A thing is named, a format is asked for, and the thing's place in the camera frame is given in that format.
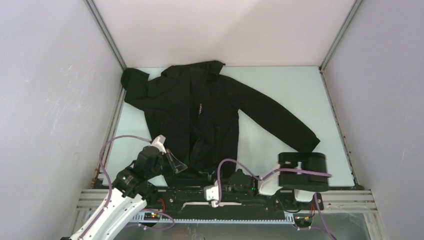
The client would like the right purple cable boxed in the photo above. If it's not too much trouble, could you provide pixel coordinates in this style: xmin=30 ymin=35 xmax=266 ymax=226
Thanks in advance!
xmin=216 ymin=158 xmax=337 ymax=240

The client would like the right aluminium frame post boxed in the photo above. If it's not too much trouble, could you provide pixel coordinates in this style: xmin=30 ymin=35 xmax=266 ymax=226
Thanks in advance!
xmin=319 ymin=0 xmax=364 ymax=73

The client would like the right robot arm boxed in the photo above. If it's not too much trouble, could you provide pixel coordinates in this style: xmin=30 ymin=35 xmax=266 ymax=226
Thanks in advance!
xmin=203 ymin=152 xmax=333 ymax=209

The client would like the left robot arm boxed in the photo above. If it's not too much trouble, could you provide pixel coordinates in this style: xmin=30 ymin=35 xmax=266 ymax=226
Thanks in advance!
xmin=69 ymin=145 xmax=188 ymax=240

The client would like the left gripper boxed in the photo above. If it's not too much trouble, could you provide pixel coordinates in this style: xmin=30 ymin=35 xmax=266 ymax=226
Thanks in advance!
xmin=146 ymin=148 xmax=187 ymax=179

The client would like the black jacket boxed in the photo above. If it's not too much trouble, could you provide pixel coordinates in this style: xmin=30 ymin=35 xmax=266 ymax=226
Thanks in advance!
xmin=120 ymin=60 xmax=320 ymax=187

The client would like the grey slotted cable duct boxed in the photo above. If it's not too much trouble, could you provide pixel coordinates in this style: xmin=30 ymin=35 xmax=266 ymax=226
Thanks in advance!
xmin=129 ymin=212 xmax=312 ymax=225

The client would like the left aluminium frame post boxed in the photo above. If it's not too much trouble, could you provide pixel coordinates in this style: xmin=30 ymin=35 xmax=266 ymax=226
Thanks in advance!
xmin=84 ymin=0 xmax=127 ymax=70

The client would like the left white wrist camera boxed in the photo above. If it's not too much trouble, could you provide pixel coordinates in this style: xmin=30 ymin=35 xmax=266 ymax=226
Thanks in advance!
xmin=150 ymin=135 xmax=167 ymax=154

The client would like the aluminium frame post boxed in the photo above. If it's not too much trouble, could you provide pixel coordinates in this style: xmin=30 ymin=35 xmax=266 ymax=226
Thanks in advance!
xmin=319 ymin=0 xmax=364 ymax=73
xmin=84 ymin=0 xmax=127 ymax=70

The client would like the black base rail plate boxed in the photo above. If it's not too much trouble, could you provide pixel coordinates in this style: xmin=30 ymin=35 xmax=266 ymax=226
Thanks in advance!
xmin=147 ymin=187 xmax=324 ymax=220

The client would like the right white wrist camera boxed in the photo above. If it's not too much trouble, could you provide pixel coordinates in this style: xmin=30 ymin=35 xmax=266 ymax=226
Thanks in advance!
xmin=203 ymin=180 xmax=222 ymax=208

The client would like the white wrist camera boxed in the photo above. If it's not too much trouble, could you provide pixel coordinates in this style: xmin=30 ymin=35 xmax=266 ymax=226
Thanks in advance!
xmin=150 ymin=135 xmax=167 ymax=154
xmin=203 ymin=180 xmax=222 ymax=208

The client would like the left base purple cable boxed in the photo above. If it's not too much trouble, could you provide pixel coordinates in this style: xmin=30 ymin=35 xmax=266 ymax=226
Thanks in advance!
xmin=132 ymin=208 xmax=176 ymax=231

